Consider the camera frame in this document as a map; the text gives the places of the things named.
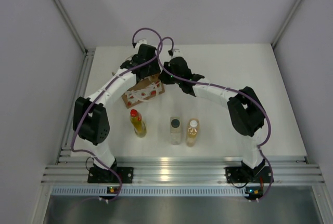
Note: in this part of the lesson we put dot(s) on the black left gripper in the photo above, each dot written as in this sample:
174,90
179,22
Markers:
155,68

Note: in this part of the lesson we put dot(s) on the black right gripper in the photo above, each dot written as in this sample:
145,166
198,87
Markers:
164,79

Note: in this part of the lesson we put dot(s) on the clear bottle dark cap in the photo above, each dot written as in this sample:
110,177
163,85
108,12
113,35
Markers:
175,130

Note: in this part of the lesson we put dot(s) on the yellow bottle red cap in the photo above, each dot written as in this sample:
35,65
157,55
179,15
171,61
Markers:
138,123

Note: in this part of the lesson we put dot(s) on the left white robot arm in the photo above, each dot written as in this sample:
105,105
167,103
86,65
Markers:
90,120

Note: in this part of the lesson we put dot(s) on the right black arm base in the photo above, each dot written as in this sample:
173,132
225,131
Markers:
241,175

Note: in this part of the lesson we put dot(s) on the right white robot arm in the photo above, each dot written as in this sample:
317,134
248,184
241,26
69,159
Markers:
244,108

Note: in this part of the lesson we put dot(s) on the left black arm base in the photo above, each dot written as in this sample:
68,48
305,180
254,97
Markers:
99,175

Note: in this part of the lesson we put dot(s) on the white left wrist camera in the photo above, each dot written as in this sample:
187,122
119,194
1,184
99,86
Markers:
142,41

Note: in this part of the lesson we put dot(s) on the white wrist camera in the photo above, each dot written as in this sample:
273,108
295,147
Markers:
176,53
142,41

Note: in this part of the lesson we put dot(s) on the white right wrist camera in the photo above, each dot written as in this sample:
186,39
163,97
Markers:
176,53

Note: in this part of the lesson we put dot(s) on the left aluminium frame post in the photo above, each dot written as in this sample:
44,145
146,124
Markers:
71,27

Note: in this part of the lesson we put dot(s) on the aluminium frame post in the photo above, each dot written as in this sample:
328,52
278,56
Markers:
71,27
291,13

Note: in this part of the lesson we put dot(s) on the perforated cable duct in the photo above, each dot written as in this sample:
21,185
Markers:
151,191

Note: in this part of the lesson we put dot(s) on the aluminium mounting rail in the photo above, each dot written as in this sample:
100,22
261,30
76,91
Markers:
181,171

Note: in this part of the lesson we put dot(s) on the right aluminium frame post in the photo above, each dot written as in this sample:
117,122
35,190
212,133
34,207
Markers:
291,13

